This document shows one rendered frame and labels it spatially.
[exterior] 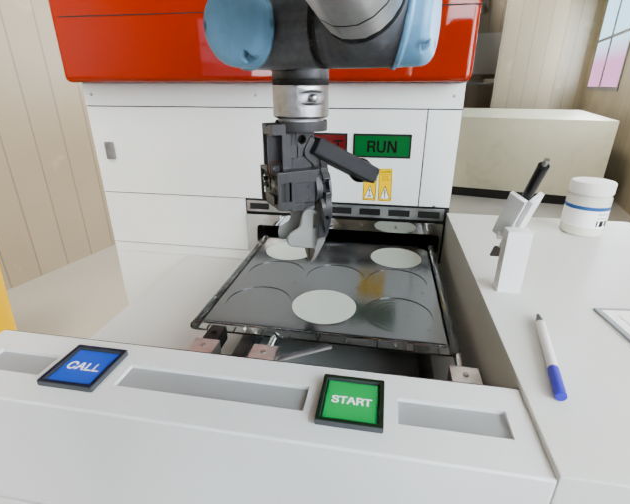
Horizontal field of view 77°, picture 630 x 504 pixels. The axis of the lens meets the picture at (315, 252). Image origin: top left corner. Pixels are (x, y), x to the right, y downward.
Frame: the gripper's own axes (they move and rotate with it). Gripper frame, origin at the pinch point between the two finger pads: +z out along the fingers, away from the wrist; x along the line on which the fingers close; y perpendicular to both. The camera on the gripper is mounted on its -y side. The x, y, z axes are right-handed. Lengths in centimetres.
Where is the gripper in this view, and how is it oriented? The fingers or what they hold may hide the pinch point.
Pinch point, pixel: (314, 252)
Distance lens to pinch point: 62.7
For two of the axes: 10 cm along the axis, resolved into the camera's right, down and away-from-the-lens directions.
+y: -9.0, 1.7, -4.1
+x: 4.4, 3.5, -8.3
